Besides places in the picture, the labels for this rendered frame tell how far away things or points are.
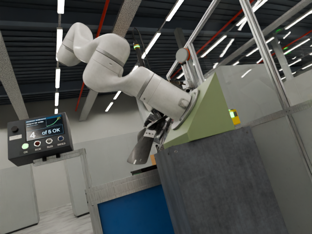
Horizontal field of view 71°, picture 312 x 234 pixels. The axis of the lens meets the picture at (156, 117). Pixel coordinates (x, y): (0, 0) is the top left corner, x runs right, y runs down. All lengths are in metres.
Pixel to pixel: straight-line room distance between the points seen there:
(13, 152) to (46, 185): 12.35
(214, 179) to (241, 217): 0.14
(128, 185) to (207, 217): 0.52
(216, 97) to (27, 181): 7.93
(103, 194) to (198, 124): 0.63
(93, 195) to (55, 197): 12.35
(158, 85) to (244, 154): 0.39
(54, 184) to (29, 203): 5.20
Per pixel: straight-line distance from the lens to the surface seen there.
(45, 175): 13.51
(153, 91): 0.82
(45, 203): 13.49
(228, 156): 0.76
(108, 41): 0.85
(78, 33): 1.15
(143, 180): 1.16
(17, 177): 8.45
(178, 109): 0.83
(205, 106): 0.75
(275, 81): 1.60
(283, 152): 1.70
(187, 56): 2.34
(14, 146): 1.17
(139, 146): 1.62
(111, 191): 1.14
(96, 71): 0.84
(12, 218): 8.47
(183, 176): 0.70
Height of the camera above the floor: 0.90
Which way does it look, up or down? 11 degrees up
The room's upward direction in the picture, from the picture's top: 15 degrees counter-clockwise
